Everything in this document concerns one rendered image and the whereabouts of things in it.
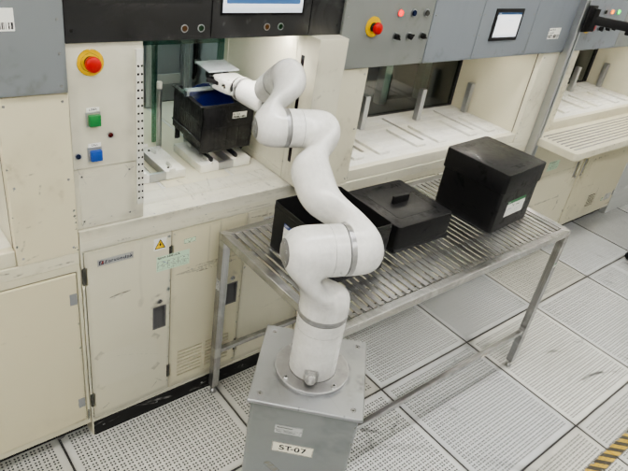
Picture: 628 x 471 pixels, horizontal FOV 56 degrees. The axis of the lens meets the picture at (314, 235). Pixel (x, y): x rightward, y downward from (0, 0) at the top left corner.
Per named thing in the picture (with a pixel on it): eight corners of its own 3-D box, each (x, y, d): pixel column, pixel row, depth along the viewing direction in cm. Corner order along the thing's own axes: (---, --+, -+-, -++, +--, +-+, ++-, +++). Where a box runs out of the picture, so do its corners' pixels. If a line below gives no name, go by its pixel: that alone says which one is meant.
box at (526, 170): (489, 235, 226) (510, 176, 213) (431, 202, 242) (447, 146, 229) (526, 217, 244) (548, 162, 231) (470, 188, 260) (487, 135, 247)
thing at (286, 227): (267, 244, 197) (274, 199, 188) (332, 227, 213) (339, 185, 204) (318, 290, 179) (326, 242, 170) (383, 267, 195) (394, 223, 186)
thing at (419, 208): (392, 254, 203) (401, 221, 197) (339, 214, 222) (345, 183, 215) (448, 235, 220) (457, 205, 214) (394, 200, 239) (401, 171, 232)
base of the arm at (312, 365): (346, 403, 142) (360, 346, 132) (268, 388, 142) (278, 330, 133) (349, 349, 158) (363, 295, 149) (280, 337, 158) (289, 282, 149)
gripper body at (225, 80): (228, 101, 195) (209, 90, 202) (252, 98, 202) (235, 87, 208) (230, 78, 192) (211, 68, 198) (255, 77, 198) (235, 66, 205)
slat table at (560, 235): (296, 503, 201) (332, 335, 162) (207, 390, 238) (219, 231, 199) (512, 365, 279) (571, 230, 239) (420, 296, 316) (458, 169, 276)
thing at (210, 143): (194, 164, 208) (201, 78, 191) (167, 139, 220) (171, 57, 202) (251, 154, 223) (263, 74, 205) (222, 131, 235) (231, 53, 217)
